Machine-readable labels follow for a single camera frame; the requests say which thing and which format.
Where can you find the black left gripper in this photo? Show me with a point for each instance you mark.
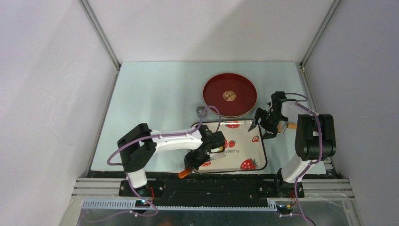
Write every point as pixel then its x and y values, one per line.
pixel 189 162

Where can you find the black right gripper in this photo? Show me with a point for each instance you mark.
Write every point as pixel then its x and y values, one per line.
pixel 271 131

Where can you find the orange handled scraper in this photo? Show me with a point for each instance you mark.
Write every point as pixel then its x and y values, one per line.
pixel 192 163

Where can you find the strawberry print tray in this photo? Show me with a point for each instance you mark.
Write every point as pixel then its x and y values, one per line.
pixel 244 150

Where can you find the red round plate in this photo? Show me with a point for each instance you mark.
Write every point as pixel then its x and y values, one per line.
pixel 232 94

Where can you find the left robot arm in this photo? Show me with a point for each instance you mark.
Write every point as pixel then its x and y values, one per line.
pixel 138 146

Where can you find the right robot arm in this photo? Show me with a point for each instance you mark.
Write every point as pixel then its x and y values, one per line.
pixel 314 139

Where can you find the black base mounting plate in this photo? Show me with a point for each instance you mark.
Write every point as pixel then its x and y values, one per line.
pixel 200 191

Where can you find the aluminium frame rail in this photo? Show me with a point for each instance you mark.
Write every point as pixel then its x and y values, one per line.
pixel 338 191

